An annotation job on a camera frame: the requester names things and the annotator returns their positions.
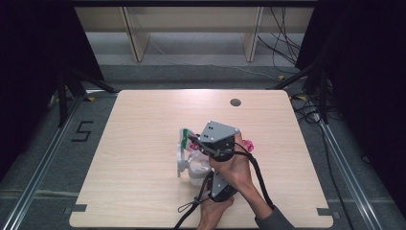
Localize hanging black cables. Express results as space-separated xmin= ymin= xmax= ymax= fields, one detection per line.
xmin=257 ymin=6 xmax=303 ymax=75

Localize thin white floor cable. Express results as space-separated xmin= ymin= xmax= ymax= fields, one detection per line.
xmin=149 ymin=37 xmax=279 ymax=81

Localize gray jug lid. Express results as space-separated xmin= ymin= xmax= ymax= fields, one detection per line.
xmin=176 ymin=142 xmax=189 ymax=178

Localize black metal stand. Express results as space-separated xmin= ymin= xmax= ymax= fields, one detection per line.
xmin=56 ymin=68 xmax=116 ymax=128
xmin=267 ymin=60 xmax=329 ymax=126

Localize pink and white plastic bag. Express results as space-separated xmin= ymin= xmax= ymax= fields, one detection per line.
xmin=179 ymin=127 xmax=256 ymax=167

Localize beige wooden desk frame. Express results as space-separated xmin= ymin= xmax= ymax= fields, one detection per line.
xmin=74 ymin=6 xmax=315 ymax=63

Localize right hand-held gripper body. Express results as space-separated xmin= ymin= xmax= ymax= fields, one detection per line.
xmin=196 ymin=120 xmax=241 ymax=163

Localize person's right hand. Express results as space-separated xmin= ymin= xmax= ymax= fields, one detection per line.
xmin=208 ymin=132 xmax=257 ymax=196

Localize person's left hand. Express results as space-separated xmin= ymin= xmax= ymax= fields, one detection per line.
xmin=195 ymin=195 xmax=236 ymax=230

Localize black floor cable bundle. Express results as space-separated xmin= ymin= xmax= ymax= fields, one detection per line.
xmin=291 ymin=95 xmax=324 ymax=126

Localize clear plastic jug with handle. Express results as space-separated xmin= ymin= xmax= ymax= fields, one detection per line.
xmin=185 ymin=149 xmax=214 ymax=187

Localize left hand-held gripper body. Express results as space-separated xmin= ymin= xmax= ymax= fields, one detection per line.
xmin=204 ymin=171 xmax=238 ymax=203

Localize dark curtain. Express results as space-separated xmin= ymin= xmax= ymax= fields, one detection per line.
xmin=0 ymin=0 xmax=104 ymax=180
xmin=295 ymin=0 xmax=406 ymax=205

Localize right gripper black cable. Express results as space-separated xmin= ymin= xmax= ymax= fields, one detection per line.
xmin=234 ymin=149 xmax=276 ymax=210

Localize metal floor rail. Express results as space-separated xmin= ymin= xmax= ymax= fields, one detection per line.
xmin=319 ymin=121 xmax=384 ymax=230
xmin=1 ymin=95 xmax=84 ymax=230

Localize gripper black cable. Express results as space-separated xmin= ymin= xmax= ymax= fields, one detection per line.
xmin=173 ymin=172 xmax=214 ymax=230
xmin=234 ymin=149 xmax=276 ymax=210

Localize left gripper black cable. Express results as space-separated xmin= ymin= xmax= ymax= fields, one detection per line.
xmin=173 ymin=172 xmax=214 ymax=230

